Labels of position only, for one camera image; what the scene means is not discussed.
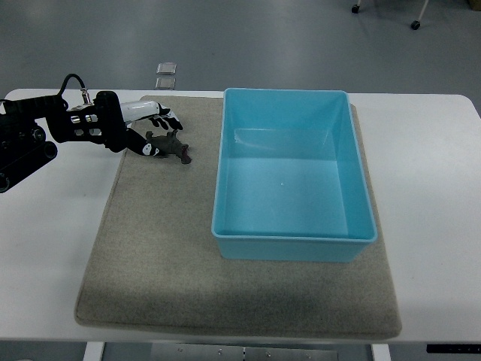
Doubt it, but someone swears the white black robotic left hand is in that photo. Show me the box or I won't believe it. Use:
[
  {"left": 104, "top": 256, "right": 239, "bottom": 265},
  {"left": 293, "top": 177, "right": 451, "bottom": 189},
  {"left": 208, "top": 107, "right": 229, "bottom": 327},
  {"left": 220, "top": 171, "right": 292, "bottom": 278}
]
[{"left": 120, "top": 101, "right": 183, "bottom": 157}]

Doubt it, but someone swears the brown toy hippo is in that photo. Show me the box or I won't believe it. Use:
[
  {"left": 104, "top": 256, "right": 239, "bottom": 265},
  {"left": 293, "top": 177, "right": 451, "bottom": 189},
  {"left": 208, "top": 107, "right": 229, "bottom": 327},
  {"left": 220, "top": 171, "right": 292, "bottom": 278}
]
[{"left": 146, "top": 130, "right": 192, "bottom": 164}]

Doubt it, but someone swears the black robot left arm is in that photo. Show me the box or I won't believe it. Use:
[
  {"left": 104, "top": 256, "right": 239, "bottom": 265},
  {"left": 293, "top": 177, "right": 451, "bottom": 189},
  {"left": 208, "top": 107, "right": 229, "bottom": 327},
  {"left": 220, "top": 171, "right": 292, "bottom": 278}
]
[{"left": 1, "top": 73, "right": 128, "bottom": 193}]

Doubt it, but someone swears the blue plastic box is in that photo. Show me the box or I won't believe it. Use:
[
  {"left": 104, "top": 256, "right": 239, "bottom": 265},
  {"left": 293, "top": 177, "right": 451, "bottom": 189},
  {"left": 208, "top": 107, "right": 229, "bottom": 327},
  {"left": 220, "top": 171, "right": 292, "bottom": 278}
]
[{"left": 211, "top": 88, "right": 378, "bottom": 262}]

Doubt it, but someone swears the lower metal floor plate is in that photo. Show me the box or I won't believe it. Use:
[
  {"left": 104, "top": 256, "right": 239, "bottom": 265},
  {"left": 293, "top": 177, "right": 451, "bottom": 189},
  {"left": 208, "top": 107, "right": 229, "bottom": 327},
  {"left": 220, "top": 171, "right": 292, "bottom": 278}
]
[{"left": 155, "top": 77, "right": 176, "bottom": 89}]

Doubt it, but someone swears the beige felt mat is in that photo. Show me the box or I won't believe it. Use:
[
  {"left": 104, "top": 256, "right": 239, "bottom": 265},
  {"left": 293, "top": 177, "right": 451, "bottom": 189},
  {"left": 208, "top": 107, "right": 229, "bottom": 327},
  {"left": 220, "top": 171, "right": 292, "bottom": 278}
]
[{"left": 74, "top": 96, "right": 401, "bottom": 339}]

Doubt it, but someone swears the left cart caster wheel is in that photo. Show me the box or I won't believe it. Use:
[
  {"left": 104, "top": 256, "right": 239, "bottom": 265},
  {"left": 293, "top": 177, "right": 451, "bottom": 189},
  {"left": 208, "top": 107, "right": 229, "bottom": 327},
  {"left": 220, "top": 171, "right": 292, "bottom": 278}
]
[{"left": 351, "top": 0, "right": 362, "bottom": 14}]

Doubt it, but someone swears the cart caster wheel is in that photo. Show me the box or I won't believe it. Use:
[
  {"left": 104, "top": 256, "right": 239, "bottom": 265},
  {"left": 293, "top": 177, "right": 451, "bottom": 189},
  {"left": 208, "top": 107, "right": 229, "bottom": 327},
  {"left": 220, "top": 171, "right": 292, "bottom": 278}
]
[
  {"left": 351, "top": 0, "right": 362, "bottom": 14},
  {"left": 410, "top": 0, "right": 429, "bottom": 31}
]

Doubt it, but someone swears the right cart caster wheel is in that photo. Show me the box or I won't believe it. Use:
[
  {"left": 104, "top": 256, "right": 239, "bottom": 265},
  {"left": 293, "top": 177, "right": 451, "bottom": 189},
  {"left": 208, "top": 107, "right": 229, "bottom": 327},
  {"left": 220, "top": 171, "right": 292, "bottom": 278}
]
[{"left": 410, "top": 0, "right": 429, "bottom": 31}]

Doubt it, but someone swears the black table control panel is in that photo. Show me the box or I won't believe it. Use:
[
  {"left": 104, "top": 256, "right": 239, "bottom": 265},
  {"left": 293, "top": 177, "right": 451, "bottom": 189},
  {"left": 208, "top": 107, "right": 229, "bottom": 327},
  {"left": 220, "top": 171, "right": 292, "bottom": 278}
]
[{"left": 426, "top": 344, "right": 481, "bottom": 354}]

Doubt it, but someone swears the grey metal table bracket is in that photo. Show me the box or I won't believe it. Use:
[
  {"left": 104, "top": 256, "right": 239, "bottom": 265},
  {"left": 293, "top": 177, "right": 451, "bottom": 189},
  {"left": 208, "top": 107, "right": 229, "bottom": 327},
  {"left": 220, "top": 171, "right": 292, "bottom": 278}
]
[{"left": 149, "top": 344, "right": 339, "bottom": 361}]

